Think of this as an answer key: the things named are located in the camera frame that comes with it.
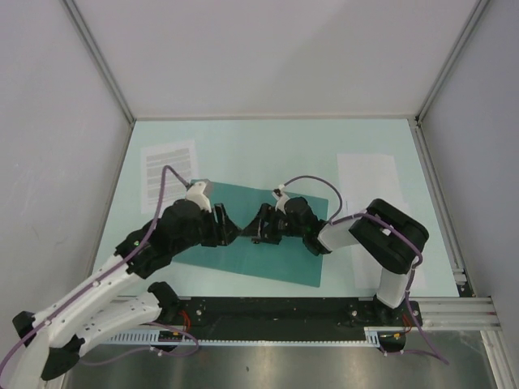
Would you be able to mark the blank white paper sheet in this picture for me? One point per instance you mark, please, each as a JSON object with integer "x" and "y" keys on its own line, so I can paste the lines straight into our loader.
{"x": 370, "y": 184}

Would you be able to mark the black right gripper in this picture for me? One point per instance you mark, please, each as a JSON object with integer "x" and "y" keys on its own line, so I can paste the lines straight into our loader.
{"x": 255, "y": 229}

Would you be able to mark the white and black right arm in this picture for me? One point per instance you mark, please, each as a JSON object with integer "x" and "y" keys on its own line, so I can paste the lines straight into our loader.
{"x": 392, "y": 288}

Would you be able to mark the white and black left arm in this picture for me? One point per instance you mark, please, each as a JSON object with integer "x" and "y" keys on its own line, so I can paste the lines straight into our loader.
{"x": 56, "y": 338}

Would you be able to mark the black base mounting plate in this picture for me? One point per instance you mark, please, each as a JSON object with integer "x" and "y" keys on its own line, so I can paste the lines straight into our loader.
{"x": 303, "y": 319}

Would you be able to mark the aluminium frame rail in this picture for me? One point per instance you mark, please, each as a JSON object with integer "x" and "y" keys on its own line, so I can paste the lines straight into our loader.
{"x": 458, "y": 314}

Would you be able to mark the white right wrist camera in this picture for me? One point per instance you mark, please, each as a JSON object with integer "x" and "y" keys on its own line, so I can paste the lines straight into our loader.
{"x": 281, "y": 198}

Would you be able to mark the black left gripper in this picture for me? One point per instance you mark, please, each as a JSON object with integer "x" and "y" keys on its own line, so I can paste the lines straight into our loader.
{"x": 229, "y": 231}

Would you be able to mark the teal folder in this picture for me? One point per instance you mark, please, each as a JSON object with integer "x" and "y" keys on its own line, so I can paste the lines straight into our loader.
{"x": 288, "y": 261}

